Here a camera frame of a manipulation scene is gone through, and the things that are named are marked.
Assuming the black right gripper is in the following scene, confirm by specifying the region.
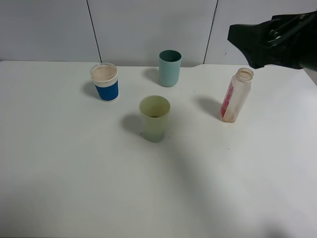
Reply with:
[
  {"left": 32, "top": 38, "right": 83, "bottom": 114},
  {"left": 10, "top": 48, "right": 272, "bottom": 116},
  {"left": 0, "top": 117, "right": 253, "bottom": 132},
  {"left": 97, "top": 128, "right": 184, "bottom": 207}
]
[{"left": 227, "top": 11, "right": 317, "bottom": 71}]

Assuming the clear bottle with pink label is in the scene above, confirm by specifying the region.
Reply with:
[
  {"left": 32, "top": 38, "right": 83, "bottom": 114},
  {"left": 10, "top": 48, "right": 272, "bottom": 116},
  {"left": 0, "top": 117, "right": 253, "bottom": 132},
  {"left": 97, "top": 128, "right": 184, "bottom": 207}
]
[{"left": 220, "top": 67, "right": 254, "bottom": 123}]

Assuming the teal plastic cup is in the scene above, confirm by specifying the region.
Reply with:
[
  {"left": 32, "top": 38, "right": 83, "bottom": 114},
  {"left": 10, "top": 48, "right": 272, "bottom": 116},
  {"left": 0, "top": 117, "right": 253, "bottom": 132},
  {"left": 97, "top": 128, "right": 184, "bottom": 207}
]
[{"left": 159, "top": 50, "right": 182, "bottom": 87}]

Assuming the light green plastic cup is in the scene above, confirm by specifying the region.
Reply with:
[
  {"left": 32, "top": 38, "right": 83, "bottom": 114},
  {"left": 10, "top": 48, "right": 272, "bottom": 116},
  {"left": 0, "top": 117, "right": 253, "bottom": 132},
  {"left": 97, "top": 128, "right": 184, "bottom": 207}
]
[{"left": 139, "top": 95, "right": 170, "bottom": 143}]

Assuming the blue ribbed paper cup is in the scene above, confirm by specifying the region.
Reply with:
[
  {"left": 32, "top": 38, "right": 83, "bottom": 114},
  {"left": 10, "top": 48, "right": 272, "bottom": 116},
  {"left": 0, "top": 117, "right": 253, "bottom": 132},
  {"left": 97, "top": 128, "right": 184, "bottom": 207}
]
[{"left": 90, "top": 63, "right": 119, "bottom": 102}]

